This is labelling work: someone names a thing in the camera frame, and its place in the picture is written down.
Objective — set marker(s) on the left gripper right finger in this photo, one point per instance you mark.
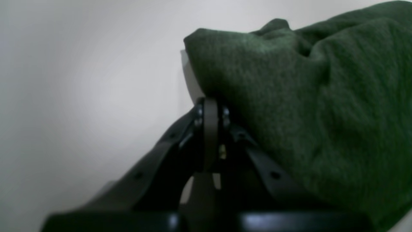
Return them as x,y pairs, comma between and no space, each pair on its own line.
260,194

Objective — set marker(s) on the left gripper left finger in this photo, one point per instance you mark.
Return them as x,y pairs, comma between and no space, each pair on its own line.
146,198

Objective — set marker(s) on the dark green t-shirt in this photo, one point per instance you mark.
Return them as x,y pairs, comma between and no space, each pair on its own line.
331,102

